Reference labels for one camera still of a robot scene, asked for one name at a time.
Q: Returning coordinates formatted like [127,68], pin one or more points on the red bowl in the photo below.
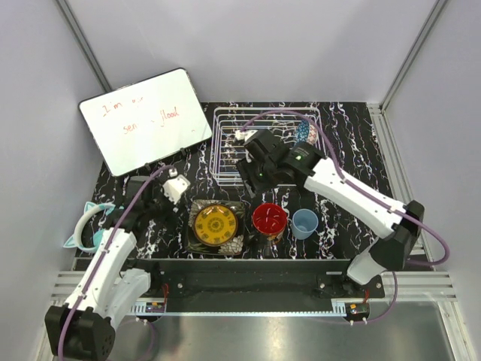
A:
[270,221]

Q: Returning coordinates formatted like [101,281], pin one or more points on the blue patterned bowl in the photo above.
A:
[305,133]

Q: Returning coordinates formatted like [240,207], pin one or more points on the light blue plastic cup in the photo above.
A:
[304,223]

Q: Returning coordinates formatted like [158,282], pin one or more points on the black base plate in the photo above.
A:
[254,286]

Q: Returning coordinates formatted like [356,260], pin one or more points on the white whiteboard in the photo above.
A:
[146,121]

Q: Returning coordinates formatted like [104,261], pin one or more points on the black floral square plate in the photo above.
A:
[231,248]

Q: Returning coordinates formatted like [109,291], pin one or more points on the black marble mat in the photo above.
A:
[339,234]

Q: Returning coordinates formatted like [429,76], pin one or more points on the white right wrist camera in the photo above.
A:
[244,136]

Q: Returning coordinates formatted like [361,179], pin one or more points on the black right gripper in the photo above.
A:
[246,168]

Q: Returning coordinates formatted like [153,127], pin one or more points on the white wire dish rack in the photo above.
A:
[226,150]

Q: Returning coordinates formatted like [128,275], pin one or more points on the yellow round plate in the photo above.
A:
[215,225]

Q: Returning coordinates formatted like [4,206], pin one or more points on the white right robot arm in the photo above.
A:
[394,223]

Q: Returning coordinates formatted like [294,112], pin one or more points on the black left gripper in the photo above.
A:
[158,191]

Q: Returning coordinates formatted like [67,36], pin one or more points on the teal cat ear headphones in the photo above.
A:
[84,225]

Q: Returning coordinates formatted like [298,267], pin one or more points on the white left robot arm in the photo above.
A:
[84,327]

